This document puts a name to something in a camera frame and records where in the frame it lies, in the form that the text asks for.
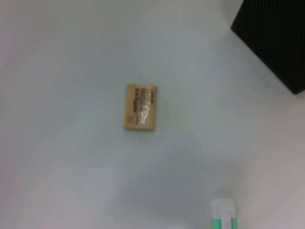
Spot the small tan eraser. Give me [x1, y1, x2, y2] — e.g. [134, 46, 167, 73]
[123, 83, 160, 131]

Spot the mint green pen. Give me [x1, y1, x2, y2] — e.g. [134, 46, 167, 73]
[211, 198, 238, 229]

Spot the black mesh pen holder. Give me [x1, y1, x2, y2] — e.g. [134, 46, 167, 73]
[230, 0, 305, 96]

